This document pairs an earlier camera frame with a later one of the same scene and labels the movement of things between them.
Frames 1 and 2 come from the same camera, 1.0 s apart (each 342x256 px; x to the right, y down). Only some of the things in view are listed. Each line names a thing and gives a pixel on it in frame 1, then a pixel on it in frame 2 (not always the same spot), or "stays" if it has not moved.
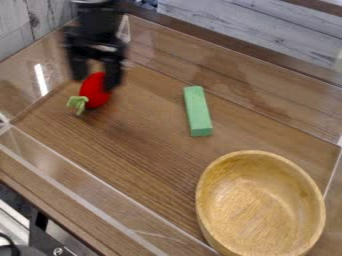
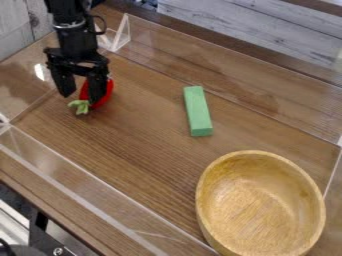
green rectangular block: [198, 111] stays
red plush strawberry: [95, 93] stays
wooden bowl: [261, 205] stays
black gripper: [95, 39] → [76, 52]
